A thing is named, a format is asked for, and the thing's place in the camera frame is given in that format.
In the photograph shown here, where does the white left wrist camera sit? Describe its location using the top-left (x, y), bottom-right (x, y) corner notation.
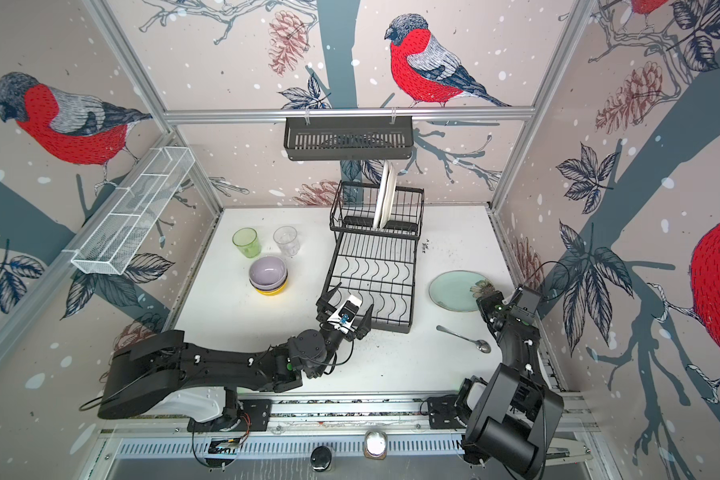
top-left (328, 295), bottom-right (363, 333)

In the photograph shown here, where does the lilac ceramic bowl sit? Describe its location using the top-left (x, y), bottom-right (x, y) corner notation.
top-left (248, 256), bottom-right (288, 291)

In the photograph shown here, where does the green floral plate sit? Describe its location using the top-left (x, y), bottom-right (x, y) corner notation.
top-left (428, 270), bottom-right (494, 313)

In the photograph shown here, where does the cream plate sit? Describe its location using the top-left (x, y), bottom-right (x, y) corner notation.
top-left (379, 163), bottom-right (397, 229)

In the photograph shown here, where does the clear glass cup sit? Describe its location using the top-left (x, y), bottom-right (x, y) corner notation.
top-left (273, 226), bottom-right (301, 257)

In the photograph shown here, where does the silver round button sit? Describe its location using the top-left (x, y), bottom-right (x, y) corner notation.
top-left (363, 430), bottom-right (388, 460)

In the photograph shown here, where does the silver metal spoon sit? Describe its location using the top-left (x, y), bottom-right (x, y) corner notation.
top-left (436, 325), bottom-right (492, 354)

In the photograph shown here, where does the yellow bowl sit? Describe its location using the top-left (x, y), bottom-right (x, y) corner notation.
top-left (253, 282), bottom-right (287, 296)

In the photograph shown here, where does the grey stapler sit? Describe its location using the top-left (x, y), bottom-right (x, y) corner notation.
top-left (545, 437), bottom-right (593, 467)

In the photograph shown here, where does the green glass cup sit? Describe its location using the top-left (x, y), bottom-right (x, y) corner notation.
top-left (232, 227), bottom-right (261, 259)

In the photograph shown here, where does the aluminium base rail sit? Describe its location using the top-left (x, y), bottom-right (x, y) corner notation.
top-left (107, 392), bottom-right (595, 460)

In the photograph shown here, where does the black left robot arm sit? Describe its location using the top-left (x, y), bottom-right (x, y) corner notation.
top-left (97, 287), bottom-right (374, 420)

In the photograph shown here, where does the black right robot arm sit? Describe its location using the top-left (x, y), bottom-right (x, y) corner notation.
top-left (462, 286), bottom-right (564, 479)

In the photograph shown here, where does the white mesh wall shelf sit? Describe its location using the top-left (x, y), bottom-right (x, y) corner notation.
top-left (71, 146), bottom-right (195, 275)

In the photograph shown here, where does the black two-tier dish rack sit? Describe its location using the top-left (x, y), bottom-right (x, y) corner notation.
top-left (323, 182), bottom-right (424, 334)

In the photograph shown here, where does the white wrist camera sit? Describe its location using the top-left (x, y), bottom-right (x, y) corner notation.
top-left (508, 285), bottom-right (542, 320)
top-left (328, 295), bottom-right (363, 333)

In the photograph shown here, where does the strawberry pattern plate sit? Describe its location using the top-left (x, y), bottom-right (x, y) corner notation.
top-left (372, 161), bottom-right (390, 229)

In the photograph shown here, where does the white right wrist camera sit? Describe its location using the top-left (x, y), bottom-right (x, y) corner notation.
top-left (508, 285), bottom-right (542, 320)

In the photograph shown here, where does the black hanging wall basket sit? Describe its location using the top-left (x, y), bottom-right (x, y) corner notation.
top-left (283, 116), bottom-right (414, 161)

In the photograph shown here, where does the black round knob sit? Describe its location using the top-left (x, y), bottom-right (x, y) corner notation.
top-left (310, 445), bottom-right (333, 473)

